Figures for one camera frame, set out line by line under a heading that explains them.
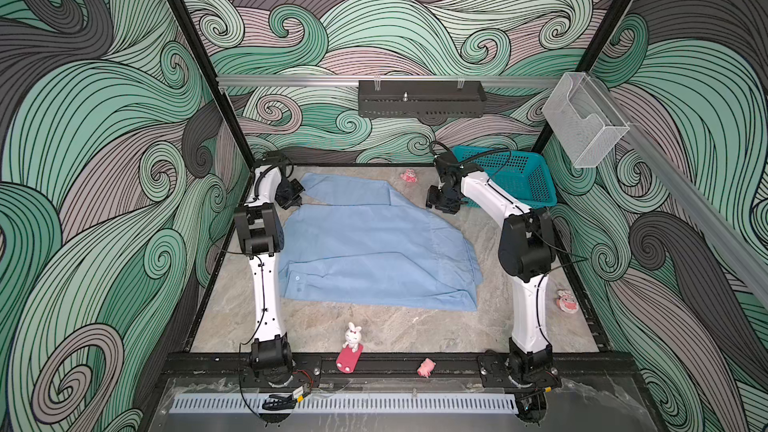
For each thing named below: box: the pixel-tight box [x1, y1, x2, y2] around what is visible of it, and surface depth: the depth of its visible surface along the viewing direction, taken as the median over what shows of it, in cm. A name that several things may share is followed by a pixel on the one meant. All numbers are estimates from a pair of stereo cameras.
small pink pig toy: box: [416, 357, 437, 379], surface depth 74 cm
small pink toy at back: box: [400, 168, 418, 183], surface depth 116 cm
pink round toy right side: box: [556, 289, 579, 314], surface depth 83 cm
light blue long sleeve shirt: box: [278, 173, 483, 310], surface depth 95 cm
